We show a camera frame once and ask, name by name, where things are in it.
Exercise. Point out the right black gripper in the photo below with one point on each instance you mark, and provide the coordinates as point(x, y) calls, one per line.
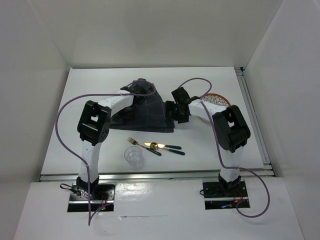
point(170, 105)

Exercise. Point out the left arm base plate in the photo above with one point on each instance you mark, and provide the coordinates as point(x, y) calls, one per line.
point(103, 199)

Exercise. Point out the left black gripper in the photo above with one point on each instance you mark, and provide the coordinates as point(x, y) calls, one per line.
point(127, 116)

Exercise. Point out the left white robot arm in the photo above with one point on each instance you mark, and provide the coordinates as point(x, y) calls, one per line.
point(94, 126)

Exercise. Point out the clear plastic cup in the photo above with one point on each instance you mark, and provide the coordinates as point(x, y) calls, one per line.
point(134, 157)

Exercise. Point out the gold spoon green handle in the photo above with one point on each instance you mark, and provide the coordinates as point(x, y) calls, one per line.
point(175, 151)

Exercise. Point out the gold knife green handle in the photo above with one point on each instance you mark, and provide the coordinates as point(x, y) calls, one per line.
point(162, 146)

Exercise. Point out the gold fork green handle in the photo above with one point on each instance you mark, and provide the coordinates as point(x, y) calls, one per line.
point(135, 143)

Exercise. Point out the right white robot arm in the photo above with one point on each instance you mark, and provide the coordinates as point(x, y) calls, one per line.
point(230, 130)

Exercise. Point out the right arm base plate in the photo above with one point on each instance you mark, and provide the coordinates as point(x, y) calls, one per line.
point(216, 199)

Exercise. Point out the dark plaid cloth placemat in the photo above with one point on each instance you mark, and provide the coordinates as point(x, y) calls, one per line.
point(150, 116)

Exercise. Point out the floral patterned plate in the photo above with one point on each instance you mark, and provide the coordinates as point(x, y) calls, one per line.
point(216, 99)

